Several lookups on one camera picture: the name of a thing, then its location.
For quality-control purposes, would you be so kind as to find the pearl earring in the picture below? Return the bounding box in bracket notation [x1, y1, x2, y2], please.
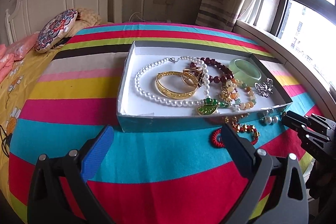
[260, 109, 279, 126]

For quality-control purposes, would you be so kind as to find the silver flower brooch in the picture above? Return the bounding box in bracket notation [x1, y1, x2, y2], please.
[254, 78, 274, 98]

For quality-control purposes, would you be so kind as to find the red coral bead bracelet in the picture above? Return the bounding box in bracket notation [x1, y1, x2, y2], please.
[210, 122, 261, 148]

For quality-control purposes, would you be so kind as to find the gold ornate hairpin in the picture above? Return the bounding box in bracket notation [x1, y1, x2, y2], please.
[224, 113, 249, 125]

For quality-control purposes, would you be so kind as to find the green jade bangle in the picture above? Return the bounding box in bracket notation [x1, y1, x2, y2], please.
[228, 59, 262, 86]

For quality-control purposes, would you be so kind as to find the multicolour stone bead bracelet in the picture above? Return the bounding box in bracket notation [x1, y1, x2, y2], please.
[219, 78, 257, 113]

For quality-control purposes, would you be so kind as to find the dark red bead bracelet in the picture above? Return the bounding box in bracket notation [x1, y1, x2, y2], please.
[190, 56, 236, 85]

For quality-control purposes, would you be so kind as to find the green leaf pendant necklace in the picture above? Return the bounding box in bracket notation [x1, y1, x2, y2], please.
[196, 97, 230, 116]

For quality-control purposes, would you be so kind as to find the white pearl necklace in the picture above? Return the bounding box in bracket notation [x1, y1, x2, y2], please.
[134, 56, 212, 108]

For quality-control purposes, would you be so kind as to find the striped colourful bed cover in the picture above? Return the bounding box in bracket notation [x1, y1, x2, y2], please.
[7, 22, 324, 224]

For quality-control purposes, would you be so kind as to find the yellow floral bedsheet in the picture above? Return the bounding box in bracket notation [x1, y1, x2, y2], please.
[0, 48, 61, 198]

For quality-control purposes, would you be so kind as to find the grey shallow cardboard box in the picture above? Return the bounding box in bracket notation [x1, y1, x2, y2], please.
[117, 40, 292, 132]

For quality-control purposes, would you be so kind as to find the pink folded quilt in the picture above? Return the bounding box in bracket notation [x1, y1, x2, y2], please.
[0, 32, 39, 82]

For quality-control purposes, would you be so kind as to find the round patterned cushion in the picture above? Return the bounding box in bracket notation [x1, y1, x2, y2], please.
[35, 9, 77, 53]

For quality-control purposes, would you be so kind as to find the beige floral pillow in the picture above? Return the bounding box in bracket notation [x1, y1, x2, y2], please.
[76, 7, 102, 27]

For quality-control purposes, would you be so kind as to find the window with dark frame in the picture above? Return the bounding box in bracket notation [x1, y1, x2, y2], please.
[270, 0, 335, 64]

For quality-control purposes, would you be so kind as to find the white charger cable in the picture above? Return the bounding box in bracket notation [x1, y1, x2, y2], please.
[165, 2, 173, 24]

